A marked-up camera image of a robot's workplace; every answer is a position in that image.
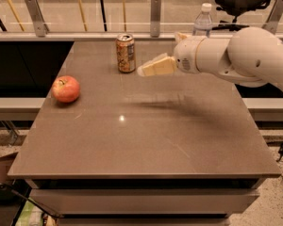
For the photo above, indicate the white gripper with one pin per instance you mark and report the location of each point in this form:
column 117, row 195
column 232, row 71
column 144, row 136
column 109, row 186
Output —
column 185, row 55

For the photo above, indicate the orange soda can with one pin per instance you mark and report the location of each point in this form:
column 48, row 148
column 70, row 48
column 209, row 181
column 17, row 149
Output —
column 125, row 50

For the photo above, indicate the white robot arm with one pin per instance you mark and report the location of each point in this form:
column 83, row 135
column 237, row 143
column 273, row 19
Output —
column 252, row 57

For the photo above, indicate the clear plastic water bottle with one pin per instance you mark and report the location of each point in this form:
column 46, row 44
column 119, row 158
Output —
column 203, row 23

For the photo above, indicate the black office chair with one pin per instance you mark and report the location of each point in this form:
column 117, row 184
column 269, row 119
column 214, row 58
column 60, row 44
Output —
column 236, row 8

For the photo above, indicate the red apple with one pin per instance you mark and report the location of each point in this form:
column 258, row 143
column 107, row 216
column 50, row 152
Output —
column 66, row 89

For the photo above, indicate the grey table drawer front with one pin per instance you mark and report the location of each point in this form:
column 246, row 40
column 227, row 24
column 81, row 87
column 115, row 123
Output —
column 145, row 201

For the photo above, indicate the metal railing bracket middle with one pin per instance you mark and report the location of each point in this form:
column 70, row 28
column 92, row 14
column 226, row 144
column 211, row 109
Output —
column 155, row 13

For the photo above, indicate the metal railing bracket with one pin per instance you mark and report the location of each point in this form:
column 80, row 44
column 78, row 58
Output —
column 274, row 17
column 39, row 24
column 155, row 13

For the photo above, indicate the metal railing bracket right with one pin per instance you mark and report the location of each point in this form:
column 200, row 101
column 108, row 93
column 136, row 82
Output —
column 274, row 17

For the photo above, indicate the metal railing bracket left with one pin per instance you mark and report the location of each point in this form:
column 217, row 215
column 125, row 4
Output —
column 39, row 24

